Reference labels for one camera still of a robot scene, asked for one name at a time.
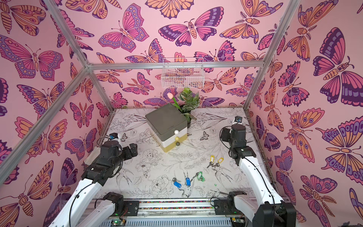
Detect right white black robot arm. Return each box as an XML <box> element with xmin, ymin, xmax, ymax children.
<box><xmin>219</xmin><ymin>123</ymin><xmax>297</xmax><ymax>227</ymax></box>

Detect aluminium cage frame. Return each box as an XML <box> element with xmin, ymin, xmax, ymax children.
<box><xmin>1</xmin><ymin>1</ymin><xmax>300</xmax><ymax>183</ymax></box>

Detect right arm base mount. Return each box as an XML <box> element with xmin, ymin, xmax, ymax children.
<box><xmin>209</xmin><ymin>191</ymin><xmax>257</xmax><ymax>216</ymax></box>

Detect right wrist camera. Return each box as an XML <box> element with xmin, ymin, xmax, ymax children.
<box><xmin>233</xmin><ymin>116</ymin><xmax>243</xmax><ymax>125</ymax></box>

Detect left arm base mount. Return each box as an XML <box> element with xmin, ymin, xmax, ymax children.
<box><xmin>76</xmin><ymin>191</ymin><xmax>140</xmax><ymax>227</ymax></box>

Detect white wire wall basket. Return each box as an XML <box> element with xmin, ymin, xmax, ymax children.
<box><xmin>160</xmin><ymin>57</ymin><xmax>205</xmax><ymax>89</ymax></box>

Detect key with blue tag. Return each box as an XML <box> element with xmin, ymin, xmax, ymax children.
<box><xmin>172</xmin><ymin>178</ymin><xmax>182</xmax><ymax>189</ymax></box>
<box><xmin>185</xmin><ymin>177</ymin><xmax>191</xmax><ymax>187</ymax></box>

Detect potted green plant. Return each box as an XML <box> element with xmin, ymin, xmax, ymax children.
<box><xmin>179</xmin><ymin>88</ymin><xmax>200</xmax><ymax>124</ymax></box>

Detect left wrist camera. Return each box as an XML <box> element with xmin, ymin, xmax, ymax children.
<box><xmin>109</xmin><ymin>132</ymin><xmax>128</xmax><ymax>143</ymax></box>

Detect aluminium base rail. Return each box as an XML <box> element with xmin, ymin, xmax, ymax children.
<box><xmin>60</xmin><ymin>197</ymin><xmax>293</xmax><ymax>218</ymax></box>

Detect green three-drawer cabinet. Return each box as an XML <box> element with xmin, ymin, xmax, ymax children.
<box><xmin>146</xmin><ymin>104</ymin><xmax>188</xmax><ymax>153</ymax></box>

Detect key with green tag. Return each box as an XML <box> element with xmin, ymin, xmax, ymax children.
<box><xmin>192</xmin><ymin>171</ymin><xmax>205</xmax><ymax>182</ymax></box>

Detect keys with yellow tag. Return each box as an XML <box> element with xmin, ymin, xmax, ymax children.
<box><xmin>207</xmin><ymin>155</ymin><xmax>215</xmax><ymax>168</ymax></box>

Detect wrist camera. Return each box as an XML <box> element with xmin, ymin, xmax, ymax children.
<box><xmin>233</xmin><ymin>116</ymin><xmax>243</xmax><ymax>125</ymax></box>
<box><xmin>109</xmin><ymin>132</ymin><xmax>128</xmax><ymax>143</ymax></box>

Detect pink tulip flower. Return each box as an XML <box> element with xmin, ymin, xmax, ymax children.
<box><xmin>167</xmin><ymin>92</ymin><xmax>182</xmax><ymax>112</ymax></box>

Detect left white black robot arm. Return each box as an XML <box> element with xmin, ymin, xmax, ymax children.
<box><xmin>50</xmin><ymin>140</ymin><xmax>138</xmax><ymax>227</ymax></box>

